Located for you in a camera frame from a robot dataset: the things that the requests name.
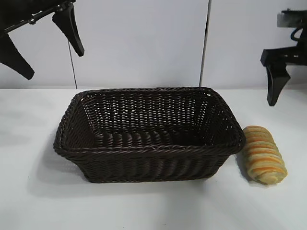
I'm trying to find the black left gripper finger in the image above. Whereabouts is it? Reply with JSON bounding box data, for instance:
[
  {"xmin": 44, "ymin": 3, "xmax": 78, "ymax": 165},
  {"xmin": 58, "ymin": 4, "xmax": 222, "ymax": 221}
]
[
  {"xmin": 0, "ymin": 32, "xmax": 35, "ymax": 81},
  {"xmin": 52, "ymin": 3, "xmax": 85, "ymax": 58}
]

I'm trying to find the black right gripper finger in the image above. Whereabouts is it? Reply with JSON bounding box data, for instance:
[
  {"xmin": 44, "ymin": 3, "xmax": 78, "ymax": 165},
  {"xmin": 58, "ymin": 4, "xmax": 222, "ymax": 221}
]
[{"xmin": 266, "ymin": 65, "xmax": 292, "ymax": 107}]

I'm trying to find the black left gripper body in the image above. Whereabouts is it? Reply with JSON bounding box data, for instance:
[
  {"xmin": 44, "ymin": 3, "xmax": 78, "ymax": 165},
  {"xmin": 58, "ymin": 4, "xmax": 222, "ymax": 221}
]
[{"xmin": 0, "ymin": 0, "xmax": 73, "ymax": 37}]

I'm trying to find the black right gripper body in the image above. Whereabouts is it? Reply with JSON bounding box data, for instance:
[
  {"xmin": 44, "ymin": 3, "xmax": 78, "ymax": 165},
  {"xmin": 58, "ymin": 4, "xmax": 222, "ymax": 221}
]
[{"xmin": 260, "ymin": 44, "xmax": 307, "ymax": 69}]

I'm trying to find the long striped bread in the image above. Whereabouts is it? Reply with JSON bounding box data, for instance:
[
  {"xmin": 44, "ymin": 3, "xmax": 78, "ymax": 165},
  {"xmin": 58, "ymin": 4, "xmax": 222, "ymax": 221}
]
[{"xmin": 236, "ymin": 125, "xmax": 288, "ymax": 185}]

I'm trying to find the dark brown woven basket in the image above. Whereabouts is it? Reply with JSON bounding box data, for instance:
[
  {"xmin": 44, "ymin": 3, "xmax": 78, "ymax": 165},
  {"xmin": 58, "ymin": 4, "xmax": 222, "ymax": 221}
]
[{"xmin": 53, "ymin": 86, "xmax": 247, "ymax": 184}]

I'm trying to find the thin grey pole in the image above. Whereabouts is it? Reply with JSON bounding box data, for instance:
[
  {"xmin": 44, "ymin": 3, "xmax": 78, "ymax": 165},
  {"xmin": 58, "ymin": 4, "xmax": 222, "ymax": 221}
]
[{"xmin": 199, "ymin": 0, "xmax": 212, "ymax": 87}]

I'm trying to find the black blue camera cable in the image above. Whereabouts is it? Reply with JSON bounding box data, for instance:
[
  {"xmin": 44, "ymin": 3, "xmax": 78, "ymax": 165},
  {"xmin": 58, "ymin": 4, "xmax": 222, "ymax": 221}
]
[{"xmin": 289, "ymin": 26, "xmax": 302, "ymax": 42}]

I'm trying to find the thin grey cable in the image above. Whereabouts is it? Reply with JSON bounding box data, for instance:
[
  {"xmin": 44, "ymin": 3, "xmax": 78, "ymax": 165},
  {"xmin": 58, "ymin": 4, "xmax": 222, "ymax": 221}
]
[{"xmin": 67, "ymin": 40, "xmax": 78, "ymax": 87}]

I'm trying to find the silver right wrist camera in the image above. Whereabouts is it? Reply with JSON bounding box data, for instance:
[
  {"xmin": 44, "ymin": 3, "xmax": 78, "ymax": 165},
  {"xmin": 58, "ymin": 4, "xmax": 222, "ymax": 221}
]
[{"xmin": 277, "ymin": 4, "xmax": 307, "ymax": 28}]

